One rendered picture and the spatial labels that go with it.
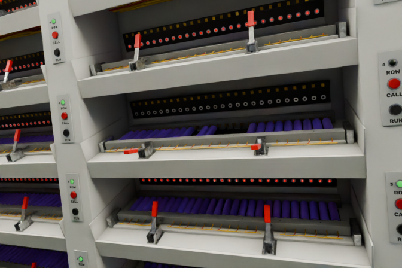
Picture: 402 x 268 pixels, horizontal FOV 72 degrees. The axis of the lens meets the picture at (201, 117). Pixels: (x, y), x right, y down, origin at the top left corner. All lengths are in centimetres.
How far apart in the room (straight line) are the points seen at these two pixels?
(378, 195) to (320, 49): 27
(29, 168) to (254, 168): 61
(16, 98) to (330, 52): 78
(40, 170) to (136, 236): 32
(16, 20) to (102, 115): 34
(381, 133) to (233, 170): 27
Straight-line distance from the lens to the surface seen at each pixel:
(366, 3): 57
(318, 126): 63
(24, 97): 88
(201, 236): 69
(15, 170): 94
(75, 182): 78
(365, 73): 55
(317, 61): 55
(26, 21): 89
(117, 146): 74
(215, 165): 58
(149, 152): 66
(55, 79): 79
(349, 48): 55
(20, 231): 100
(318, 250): 64
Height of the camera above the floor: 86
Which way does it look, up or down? 2 degrees down
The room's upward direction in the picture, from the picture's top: 5 degrees counter-clockwise
